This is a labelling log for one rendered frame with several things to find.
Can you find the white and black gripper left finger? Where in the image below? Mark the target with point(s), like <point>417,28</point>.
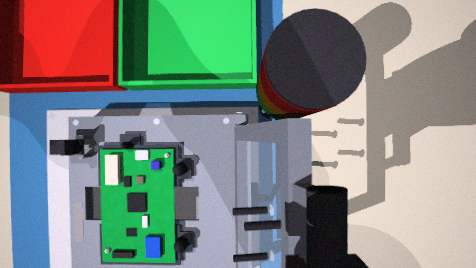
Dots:
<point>293,261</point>

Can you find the red bin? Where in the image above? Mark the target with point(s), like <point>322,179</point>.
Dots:
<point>46,43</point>

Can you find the green bin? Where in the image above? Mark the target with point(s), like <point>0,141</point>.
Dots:
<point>187,43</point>

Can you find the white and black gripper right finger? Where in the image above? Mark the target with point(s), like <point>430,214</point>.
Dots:
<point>355,262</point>

